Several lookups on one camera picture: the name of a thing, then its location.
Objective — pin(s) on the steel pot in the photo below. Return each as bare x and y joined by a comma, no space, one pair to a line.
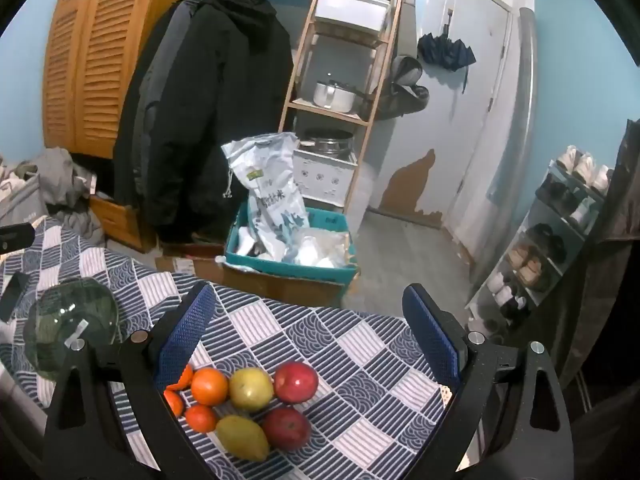
327,141

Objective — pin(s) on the pale blue door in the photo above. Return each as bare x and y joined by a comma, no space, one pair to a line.
470,110

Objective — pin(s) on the green glass bowl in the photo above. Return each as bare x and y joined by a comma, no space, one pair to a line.
55,320

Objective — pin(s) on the red apple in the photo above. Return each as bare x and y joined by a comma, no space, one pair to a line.
296,382
286,427

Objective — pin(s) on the group of shoes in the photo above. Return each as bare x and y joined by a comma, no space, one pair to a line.
540,245

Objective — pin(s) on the pile of grey clothes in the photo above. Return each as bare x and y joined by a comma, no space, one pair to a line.
60,175

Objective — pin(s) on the small orange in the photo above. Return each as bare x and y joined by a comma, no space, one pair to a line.
201,417
186,377
174,402

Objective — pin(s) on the grey shoe rack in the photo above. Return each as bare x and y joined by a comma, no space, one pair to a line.
537,215

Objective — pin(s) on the white printed rice bag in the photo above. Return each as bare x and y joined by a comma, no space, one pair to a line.
270,185

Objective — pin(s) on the wooden drawer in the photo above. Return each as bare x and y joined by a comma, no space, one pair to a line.
120,220

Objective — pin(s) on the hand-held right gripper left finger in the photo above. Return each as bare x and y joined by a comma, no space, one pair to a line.
182,335

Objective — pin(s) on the wooden louvered wardrobe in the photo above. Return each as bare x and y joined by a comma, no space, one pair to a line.
85,60

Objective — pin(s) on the large orange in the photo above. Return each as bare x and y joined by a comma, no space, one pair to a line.
209,386

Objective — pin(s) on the clear plastic bag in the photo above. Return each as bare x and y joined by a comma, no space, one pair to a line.
317,247

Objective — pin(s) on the white storage box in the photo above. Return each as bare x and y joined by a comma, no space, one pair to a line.
352,7

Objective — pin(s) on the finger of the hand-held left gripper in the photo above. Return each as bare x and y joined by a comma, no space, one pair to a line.
12,295
15,237

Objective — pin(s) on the wooden shelf rack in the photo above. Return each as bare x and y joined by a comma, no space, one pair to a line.
305,50

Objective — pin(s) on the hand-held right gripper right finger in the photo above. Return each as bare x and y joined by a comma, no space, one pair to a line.
432,340

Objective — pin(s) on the grey fabric bag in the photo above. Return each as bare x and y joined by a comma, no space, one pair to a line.
22,205

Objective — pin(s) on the dark hanging bag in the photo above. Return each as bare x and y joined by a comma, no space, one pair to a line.
407,85

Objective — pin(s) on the dark blue umbrella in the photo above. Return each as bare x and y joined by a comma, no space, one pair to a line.
445,52

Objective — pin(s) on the flat labelled cardboard box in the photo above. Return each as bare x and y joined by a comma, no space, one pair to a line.
190,262

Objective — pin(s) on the silver metal pipe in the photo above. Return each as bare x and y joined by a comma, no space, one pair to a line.
525,110

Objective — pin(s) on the white cooking pot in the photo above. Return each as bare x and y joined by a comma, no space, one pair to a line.
332,95

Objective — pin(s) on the teal plastic crate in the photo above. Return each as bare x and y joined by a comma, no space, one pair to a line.
240,252

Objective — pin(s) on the large cardboard box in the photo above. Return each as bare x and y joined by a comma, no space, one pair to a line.
280,287

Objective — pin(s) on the black hanging coat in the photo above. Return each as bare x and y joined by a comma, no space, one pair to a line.
220,110

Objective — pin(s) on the grey hanging jacket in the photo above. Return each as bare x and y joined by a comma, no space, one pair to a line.
150,95

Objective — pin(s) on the white patterned box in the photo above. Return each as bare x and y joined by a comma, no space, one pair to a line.
322,175

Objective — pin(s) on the blue white patterned tablecloth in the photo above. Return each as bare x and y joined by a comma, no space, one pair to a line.
325,340

